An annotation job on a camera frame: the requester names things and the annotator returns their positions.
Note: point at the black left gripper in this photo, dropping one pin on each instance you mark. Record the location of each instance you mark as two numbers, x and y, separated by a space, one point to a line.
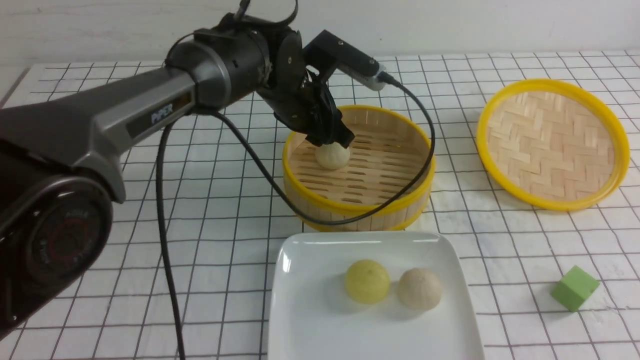
297 99

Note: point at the white steamed bun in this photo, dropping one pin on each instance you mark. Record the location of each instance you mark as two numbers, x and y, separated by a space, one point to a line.
419 289
332 156

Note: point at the yellow steamed bun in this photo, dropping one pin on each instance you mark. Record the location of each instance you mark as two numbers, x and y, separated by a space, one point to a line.
367 282

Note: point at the yellow-rimmed woven bamboo lid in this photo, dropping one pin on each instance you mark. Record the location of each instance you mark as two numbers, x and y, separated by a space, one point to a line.
552 145

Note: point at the white square ceramic plate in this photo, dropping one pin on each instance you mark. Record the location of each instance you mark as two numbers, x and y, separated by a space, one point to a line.
312 317

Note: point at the yellow-rimmed bamboo steamer basket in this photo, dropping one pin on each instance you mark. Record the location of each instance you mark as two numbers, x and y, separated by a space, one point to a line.
387 153

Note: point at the white grid-pattern tablecloth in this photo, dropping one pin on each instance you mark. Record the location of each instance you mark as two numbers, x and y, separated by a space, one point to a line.
225 227

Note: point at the green cube block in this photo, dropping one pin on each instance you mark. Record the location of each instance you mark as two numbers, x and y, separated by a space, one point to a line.
574 289

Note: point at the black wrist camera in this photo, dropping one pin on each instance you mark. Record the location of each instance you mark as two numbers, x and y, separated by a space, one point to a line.
347 60

